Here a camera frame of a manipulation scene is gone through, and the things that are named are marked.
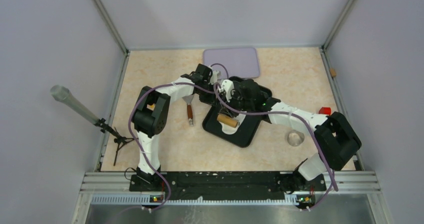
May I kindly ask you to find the wooden dough roller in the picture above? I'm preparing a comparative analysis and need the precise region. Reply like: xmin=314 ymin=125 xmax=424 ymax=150
xmin=216 ymin=107 xmax=239 ymax=128

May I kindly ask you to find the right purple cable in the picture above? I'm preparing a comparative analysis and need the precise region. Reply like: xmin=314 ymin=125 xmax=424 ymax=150
xmin=213 ymin=82 xmax=339 ymax=212

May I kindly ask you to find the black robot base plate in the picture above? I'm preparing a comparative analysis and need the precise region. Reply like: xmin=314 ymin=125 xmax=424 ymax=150
xmin=129 ymin=171 xmax=327 ymax=201

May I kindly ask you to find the lilac rectangular tray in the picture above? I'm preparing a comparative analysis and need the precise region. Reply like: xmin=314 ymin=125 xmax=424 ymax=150
xmin=202 ymin=47 xmax=261 ymax=79

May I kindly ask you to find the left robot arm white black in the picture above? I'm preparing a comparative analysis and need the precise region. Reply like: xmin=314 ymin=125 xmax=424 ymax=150
xmin=130 ymin=64 xmax=221 ymax=191

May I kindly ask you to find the black baking tray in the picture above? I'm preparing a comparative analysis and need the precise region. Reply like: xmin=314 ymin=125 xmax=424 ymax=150
xmin=202 ymin=76 xmax=281 ymax=148

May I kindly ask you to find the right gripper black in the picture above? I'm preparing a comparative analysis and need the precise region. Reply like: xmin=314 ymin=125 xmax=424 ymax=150
xmin=220 ymin=90 xmax=254 ymax=120

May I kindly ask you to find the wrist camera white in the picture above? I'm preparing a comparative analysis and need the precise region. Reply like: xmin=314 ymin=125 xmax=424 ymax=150
xmin=209 ymin=70 xmax=221 ymax=85
xmin=218 ymin=79 xmax=235 ymax=102

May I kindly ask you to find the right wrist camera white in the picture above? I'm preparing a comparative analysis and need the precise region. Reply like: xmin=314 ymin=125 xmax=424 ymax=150
xmin=218 ymin=79 xmax=235 ymax=102

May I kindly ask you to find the yellow red blue toy block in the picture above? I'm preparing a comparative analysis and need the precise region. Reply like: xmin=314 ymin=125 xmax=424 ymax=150
xmin=147 ymin=104 xmax=156 ymax=111

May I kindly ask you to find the clear glass cup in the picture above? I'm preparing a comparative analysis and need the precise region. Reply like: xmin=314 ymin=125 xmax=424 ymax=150
xmin=285 ymin=130 xmax=305 ymax=147

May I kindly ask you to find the small wooden cork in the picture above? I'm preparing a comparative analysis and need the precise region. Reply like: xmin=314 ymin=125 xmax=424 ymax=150
xmin=329 ymin=68 xmax=337 ymax=78

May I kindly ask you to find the grey microphone on tripod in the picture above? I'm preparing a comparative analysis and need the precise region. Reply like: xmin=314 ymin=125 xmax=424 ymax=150
xmin=50 ymin=84 xmax=135 ymax=166

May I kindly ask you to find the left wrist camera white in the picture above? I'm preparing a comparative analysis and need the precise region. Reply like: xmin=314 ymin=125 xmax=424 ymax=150
xmin=209 ymin=70 xmax=221 ymax=85

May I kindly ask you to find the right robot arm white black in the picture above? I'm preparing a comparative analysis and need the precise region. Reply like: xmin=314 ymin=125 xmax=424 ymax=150
xmin=213 ymin=79 xmax=362 ymax=190

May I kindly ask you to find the metal scraper wooden handle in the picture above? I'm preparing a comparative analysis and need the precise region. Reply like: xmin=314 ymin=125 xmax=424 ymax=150
xmin=182 ymin=94 xmax=194 ymax=127

